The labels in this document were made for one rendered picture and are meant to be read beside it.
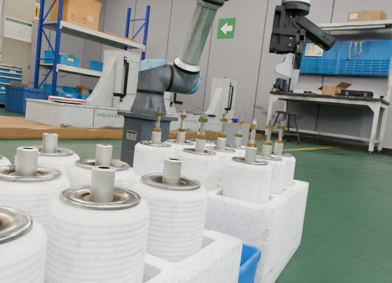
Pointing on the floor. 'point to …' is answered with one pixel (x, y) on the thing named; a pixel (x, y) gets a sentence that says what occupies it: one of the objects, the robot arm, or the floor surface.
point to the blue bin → (248, 263)
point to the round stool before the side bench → (287, 124)
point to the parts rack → (64, 27)
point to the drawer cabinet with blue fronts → (7, 70)
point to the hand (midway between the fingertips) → (293, 86)
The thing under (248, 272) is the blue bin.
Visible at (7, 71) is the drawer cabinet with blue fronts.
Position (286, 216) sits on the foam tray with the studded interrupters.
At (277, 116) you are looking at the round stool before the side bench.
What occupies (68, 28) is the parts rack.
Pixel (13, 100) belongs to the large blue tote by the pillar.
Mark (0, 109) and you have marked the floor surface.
